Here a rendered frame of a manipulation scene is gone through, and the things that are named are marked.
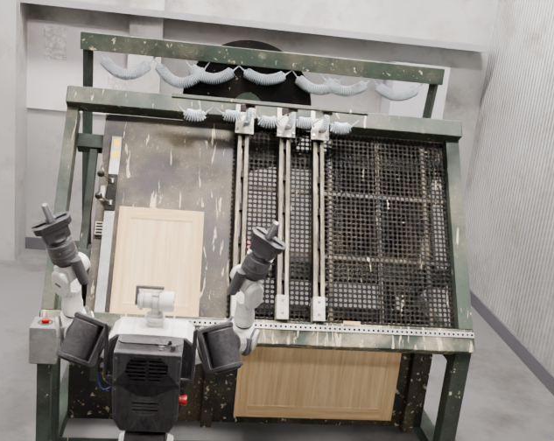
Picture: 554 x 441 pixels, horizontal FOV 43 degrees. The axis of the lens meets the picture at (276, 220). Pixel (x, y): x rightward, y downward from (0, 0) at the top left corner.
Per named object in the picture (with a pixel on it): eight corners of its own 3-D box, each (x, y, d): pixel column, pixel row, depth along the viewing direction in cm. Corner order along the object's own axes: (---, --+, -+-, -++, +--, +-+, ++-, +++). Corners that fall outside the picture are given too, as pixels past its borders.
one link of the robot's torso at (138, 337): (198, 450, 212) (207, 342, 203) (84, 444, 209) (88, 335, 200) (200, 400, 241) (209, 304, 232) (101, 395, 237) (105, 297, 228)
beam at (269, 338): (40, 338, 342) (36, 333, 332) (43, 313, 346) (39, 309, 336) (466, 355, 374) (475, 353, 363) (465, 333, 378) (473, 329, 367)
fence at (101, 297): (94, 313, 344) (94, 311, 340) (112, 139, 375) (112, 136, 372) (105, 314, 345) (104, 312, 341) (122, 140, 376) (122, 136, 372)
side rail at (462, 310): (450, 332, 376) (459, 329, 366) (438, 147, 413) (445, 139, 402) (464, 332, 378) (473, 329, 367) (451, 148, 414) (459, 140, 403)
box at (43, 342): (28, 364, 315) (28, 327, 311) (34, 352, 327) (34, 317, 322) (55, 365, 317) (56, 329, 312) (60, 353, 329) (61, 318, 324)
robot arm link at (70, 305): (86, 279, 241) (87, 313, 254) (55, 284, 237) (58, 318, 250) (92, 303, 234) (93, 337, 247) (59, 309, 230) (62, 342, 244)
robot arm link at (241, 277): (273, 272, 232) (260, 297, 237) (255, 251, 238) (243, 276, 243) (247, 276, 224) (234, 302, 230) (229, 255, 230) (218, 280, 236)
